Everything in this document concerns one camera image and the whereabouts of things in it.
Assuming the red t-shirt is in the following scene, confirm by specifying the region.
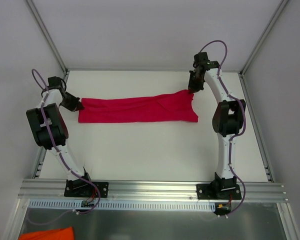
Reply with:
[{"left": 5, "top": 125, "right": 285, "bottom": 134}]
[{"left": 78, "top": 89, "right": 199, "bottom": 124}]

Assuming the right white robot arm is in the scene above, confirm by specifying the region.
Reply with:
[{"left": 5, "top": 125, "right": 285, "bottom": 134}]
[{"left": 188, "top": 52, "right": 246, "bottom": 199}]

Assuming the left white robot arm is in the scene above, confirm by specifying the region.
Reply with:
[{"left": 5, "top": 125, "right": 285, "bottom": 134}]
[{"left": 26, "top": 76, "right": 93, "bottom": 197}]

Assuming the orange folded t-shirt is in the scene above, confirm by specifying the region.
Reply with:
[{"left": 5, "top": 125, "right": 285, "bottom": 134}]
[{"left": 18, "top": 227, "right": 75, "bottom": 240}]

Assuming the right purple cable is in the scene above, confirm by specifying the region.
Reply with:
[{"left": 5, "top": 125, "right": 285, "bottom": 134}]
[{"left": 193, "top": 39, "right": 248, "bottom": 220}]

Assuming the purple cable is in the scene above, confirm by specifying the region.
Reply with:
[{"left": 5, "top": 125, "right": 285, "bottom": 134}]
[
  {"left": 193, "top": 39, "right": 248, "bottom": 220},
  {"left": 26, "top": 68, "right": 101, "bottom": 225}
]

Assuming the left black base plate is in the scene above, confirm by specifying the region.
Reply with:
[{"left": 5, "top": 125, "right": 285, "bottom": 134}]
[{"left": 63, "top": 179, "right": 109, "bottom": 198}]

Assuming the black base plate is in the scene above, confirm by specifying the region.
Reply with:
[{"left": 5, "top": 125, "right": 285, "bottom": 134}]
[
  {"left": 196, "top": 183, "right": 242, "bottom": 200},
  {"left": 63, "top": 179, "right": 109, "bottom": 198}
]

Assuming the left aluminium frame post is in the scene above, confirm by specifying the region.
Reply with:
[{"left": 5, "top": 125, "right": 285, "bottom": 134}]
[{"left": 24, "top": 0, "right": 68, "bottom": 74}]

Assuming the aluminium frame post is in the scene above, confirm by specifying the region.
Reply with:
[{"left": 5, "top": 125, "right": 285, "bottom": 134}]
[
  {"left": 24, "top": 0, "right": 68, "bottom": 74},
  {"left": 239, "top": 0, "right": 291, "bottom": 75}
]

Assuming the aluminium mounting rail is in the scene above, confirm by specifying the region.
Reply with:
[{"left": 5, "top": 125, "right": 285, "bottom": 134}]
[{"left": 17, "top": 178, "right": 289, "bottom": 203}]

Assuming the right aluminium frame post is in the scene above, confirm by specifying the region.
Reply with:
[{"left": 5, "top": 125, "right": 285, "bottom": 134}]
[{"left": 239, "top": 0, "right": 291, "bottom": 75}]

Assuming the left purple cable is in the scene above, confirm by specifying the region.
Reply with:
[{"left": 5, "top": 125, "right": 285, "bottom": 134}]
[{"left": 26, "top": 68, "right": 101, "bottom": 225}]

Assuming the slotted grey cable duct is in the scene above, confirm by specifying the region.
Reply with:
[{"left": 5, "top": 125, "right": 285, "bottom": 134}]
[{"left": 28, "top": 199, "right": 216, "bottom": 213}]

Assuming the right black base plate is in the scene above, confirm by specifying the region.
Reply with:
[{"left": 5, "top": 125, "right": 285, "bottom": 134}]
[{"left": 196, "top": 183, "right": 242, "bottom": 200}]

